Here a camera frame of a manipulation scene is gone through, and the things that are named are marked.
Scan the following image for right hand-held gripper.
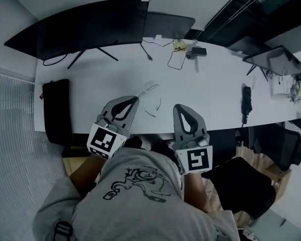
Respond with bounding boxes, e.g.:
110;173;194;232
173;104;213;175

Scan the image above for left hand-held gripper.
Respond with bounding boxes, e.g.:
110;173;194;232
86;96;140;160

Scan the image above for eyeglasses with thin frame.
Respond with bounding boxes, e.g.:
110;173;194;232
136;83;163;117

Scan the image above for person's right forearm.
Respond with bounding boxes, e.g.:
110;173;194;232
183;172;211;213

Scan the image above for person's left forearm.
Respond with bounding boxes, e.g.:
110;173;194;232
69;154;107;198

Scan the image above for white power strip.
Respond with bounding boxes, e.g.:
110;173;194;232
193;40;205;75

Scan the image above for black power strip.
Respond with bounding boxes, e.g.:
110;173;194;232
241;86;253;126

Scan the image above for black padded sleeve bag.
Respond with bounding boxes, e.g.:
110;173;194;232
42;78;74;145

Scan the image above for large cardboard box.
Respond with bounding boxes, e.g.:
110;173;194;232
62;156;91;178

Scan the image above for black curved monitor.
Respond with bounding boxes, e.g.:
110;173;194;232
4;0;151;70

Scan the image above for black mesh office chair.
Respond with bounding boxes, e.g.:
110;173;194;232
248;127;301;172

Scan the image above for grey printed t-shirt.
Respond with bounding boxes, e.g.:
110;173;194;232
32;147;239;241

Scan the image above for dark grey divider panel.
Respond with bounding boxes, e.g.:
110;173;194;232
142;11;196;40

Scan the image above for small brown cardboard box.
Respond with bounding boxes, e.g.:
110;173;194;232
264;163;291;187

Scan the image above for black flat monitor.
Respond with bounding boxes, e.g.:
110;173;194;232
242;45;301;81

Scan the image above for grey window blinds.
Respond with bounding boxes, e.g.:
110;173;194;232
0;70;73;241

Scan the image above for white flower bunch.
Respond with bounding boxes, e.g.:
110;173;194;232
289;84;301;102

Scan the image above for dark glass cabinet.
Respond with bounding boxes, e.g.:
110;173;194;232
184;0;301;55

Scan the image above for black cable with plug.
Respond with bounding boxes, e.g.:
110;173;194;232
140;43;154;61

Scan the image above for black monitor power cable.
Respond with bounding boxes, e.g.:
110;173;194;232
42;53;69;66

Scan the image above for black strap buckle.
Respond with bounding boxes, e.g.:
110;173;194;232
52;221;73;241

